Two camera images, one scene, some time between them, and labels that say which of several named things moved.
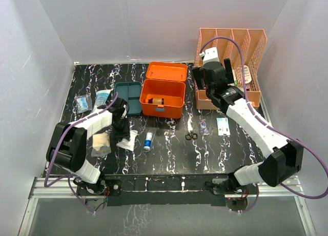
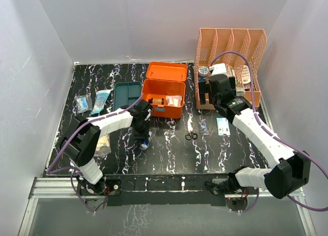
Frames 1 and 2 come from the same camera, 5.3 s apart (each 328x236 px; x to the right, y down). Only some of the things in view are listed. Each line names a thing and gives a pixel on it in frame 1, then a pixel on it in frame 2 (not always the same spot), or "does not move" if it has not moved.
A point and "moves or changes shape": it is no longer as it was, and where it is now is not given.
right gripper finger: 199,75 to 204,87
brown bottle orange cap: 156,100 does not move
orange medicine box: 162,92 does not move
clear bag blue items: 82,103 does not move
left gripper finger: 124,133 to 140,137
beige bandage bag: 101,145 does not move
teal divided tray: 131,92 does not move
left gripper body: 123,123 to 143,128
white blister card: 223,126 does not move
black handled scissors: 190,134 does not move
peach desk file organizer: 245,47 does not move
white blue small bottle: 147,142 moves or changes shape
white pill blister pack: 248,78 does not move
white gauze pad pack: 128,143 to 175,100
